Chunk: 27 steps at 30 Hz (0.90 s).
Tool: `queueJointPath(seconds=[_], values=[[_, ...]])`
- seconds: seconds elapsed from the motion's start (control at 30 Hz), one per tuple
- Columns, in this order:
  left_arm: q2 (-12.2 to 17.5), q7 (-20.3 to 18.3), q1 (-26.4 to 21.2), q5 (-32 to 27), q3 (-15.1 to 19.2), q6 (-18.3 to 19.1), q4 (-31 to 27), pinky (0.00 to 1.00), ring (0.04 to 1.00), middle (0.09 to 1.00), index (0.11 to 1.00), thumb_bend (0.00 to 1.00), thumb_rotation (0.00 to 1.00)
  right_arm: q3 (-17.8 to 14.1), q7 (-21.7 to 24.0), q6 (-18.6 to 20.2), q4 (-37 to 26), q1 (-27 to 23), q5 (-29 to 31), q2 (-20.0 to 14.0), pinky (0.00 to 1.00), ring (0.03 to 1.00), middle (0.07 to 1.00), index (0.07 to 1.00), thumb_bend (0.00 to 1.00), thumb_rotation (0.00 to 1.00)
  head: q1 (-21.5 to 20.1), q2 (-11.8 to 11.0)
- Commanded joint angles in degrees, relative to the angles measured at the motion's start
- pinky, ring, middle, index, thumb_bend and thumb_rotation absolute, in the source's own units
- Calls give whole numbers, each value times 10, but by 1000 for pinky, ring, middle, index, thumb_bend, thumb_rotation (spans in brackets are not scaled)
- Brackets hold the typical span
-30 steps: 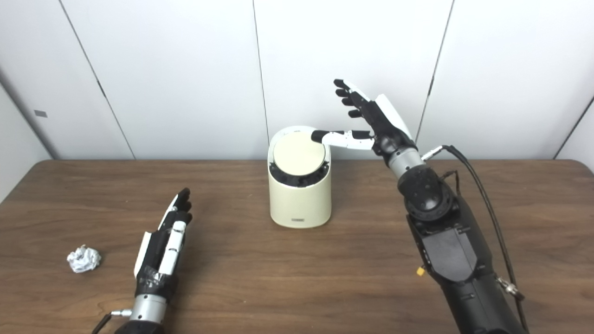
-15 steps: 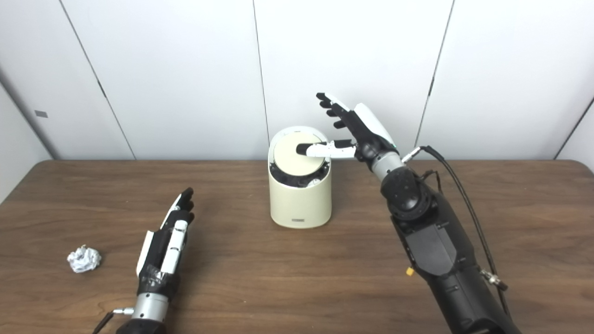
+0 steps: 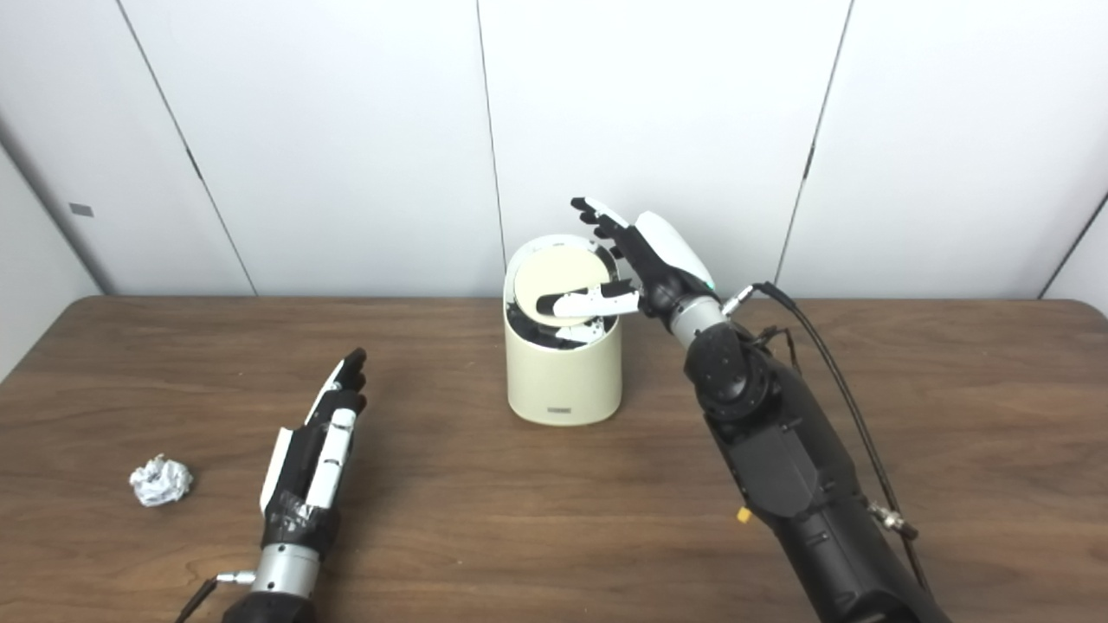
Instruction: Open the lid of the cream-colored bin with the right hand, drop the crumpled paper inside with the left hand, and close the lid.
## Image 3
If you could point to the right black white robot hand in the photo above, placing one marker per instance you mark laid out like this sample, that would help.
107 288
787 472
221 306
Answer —
658 260

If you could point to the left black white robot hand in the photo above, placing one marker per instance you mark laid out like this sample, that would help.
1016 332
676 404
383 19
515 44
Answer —
312 467

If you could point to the cream round bin lid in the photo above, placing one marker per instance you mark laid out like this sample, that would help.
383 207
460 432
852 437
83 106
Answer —
554 272

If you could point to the white paper ball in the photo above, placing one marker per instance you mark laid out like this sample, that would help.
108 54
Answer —
161 481

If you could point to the cream-colored bin body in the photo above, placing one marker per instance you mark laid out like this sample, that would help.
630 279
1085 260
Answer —
563 381

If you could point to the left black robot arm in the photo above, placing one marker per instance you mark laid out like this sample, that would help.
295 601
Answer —
277 593

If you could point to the black bin liner bag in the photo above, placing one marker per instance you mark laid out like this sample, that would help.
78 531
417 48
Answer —
554 336

